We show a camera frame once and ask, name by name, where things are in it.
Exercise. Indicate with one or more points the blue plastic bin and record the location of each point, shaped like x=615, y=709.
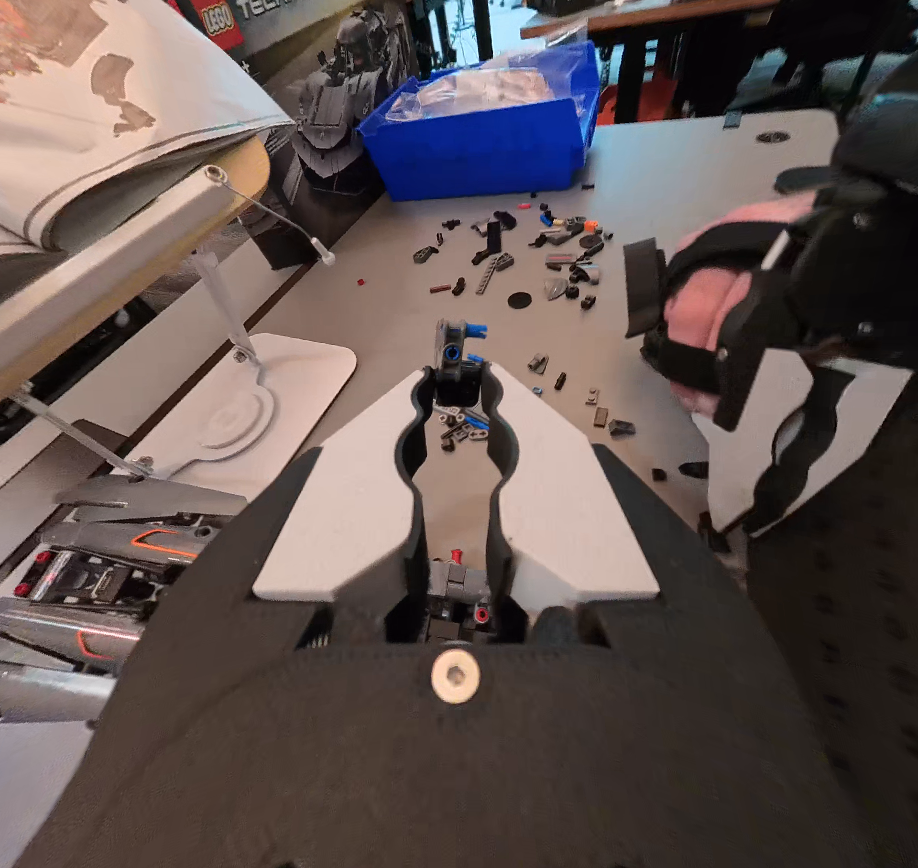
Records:
x=488, y=151

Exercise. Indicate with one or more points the white book stand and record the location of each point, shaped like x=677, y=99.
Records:
x=301, y=380

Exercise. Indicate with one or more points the person's right hand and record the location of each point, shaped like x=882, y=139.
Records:
x=710, y=301

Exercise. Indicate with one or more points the black background office chair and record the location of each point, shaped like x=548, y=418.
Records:
x=825, y=15

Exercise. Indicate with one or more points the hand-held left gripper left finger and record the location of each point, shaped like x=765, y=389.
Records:
x=337, y=524

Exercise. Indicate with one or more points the grey lego car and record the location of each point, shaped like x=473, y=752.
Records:
x=143, y=501

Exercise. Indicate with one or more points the scattered dark lego pieces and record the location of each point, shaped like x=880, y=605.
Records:
x=493, y=235

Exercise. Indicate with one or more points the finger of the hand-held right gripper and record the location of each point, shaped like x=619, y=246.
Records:
x=868, y=423
x=739, y=466

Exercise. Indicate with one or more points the dark grey lego connector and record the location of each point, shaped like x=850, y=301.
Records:
x=538, y=362

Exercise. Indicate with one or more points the dark printed set box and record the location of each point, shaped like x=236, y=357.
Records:
x=330, y=115

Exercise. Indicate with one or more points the pile of small lego pieces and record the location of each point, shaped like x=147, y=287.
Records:
x=462, y=429

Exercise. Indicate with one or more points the clear plastic bags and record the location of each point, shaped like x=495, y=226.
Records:
x=488, y=86

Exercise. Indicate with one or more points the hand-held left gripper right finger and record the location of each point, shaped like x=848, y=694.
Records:
x=574, y=524

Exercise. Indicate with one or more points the instruction booklet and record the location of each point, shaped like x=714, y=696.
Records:
x=107, y=58

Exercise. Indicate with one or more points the small grey lego subassembly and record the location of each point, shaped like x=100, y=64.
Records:
x=453, y=355

